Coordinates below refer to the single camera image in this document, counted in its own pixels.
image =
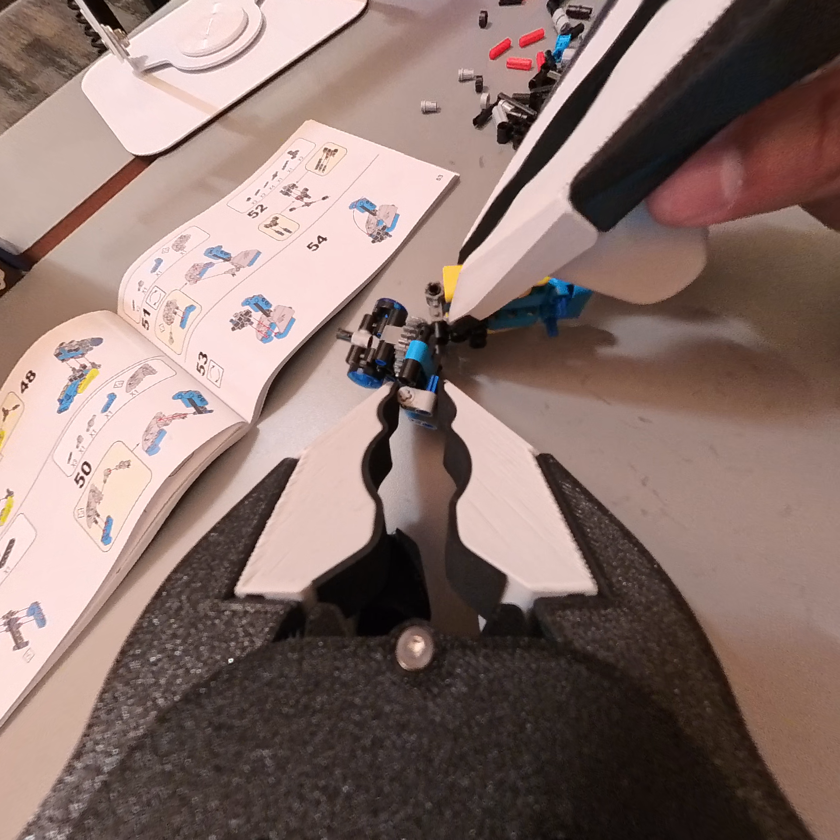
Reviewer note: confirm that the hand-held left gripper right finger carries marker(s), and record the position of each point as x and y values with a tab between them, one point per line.
518	518

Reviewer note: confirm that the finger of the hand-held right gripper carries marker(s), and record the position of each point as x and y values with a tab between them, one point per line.
525	249
564	105

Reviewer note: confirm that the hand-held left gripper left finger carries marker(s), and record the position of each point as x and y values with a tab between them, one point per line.
308	518

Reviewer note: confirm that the yellow and blue brick assembly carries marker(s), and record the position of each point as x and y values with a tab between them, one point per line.
558	305

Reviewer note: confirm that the black and blue gear assembly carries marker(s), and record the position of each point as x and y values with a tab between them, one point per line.
387	348

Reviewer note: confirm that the grey desk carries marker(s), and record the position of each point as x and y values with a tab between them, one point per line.
689	459

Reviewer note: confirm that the person's right hand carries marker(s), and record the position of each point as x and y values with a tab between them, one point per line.
754	170

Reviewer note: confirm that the pile of loose building pieces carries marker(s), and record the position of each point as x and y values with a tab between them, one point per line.
518	108

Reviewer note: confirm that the open instruction booklet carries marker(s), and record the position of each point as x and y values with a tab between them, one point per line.
361	197

